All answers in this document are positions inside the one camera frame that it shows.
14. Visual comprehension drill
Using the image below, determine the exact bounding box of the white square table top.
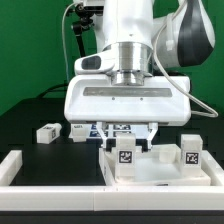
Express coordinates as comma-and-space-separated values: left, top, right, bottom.
99, 144, 211, 186

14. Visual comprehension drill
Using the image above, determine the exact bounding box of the white sheet with tag markers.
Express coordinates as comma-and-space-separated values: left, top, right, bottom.
84, 124, 148, 139

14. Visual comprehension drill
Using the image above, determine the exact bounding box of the black cable bundle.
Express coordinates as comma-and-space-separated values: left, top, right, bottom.
36, 83, 69, 99

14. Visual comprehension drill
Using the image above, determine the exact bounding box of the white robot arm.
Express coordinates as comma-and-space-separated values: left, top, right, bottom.
64, 0, 215, 142

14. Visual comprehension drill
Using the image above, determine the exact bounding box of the white U-shaped obstacle fence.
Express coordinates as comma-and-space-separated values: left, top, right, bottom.
0, 150, 224, 211

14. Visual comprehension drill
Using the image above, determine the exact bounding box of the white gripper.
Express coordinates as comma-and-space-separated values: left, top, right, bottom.
64, 53, 191, 152

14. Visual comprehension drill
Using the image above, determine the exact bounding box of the grey camera on mount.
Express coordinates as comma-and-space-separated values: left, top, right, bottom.
83, 0, 105, 8

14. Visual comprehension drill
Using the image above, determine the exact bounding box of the white hanging cable left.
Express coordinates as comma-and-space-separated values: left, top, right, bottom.
61, 2, 76, 84

